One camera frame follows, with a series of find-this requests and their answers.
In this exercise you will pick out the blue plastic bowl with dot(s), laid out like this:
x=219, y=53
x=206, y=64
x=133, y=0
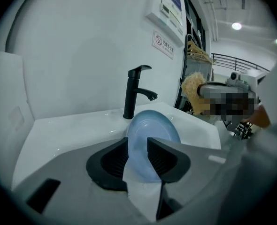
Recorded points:
x=148, y=128

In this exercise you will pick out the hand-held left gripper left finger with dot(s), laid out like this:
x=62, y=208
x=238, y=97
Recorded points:
x=65, y=172

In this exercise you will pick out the white ceramic sink basin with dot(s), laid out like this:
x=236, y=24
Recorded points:
x=70, y=135

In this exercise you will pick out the black faucet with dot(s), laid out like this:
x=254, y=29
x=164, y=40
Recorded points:
x=130, y=95

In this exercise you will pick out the row of wooden hangers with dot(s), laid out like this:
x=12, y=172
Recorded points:
x=197, y=50

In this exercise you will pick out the black metal clothes rack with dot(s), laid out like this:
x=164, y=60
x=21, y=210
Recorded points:
x=184, y=55

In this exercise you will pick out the person's white shirt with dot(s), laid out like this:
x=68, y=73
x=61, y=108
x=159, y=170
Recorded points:
x=265, y=160

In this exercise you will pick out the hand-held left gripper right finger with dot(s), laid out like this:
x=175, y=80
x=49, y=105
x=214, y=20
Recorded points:
x=194, y=172

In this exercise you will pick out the black metal railing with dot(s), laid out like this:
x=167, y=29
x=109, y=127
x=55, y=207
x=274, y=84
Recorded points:
x=237, y=62

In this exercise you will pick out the hanging light grey garment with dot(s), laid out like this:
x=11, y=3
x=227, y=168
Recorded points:
x=199, y=68

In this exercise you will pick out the round ceiling light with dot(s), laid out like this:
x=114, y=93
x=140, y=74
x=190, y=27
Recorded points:
x=236, y=26

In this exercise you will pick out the white red wall sign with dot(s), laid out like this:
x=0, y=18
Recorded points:
x=163, y=44

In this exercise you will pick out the yellow fibrous loofah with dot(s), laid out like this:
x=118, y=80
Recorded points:
x=192, y=88

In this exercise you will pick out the person's right forearm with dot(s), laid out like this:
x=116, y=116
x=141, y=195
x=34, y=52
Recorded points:
x=260, y=116

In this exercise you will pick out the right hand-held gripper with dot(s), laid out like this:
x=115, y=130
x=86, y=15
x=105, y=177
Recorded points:
x=244, y=83

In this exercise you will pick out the white framed wall panel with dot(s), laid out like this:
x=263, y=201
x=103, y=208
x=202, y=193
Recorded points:
x=169, y=8

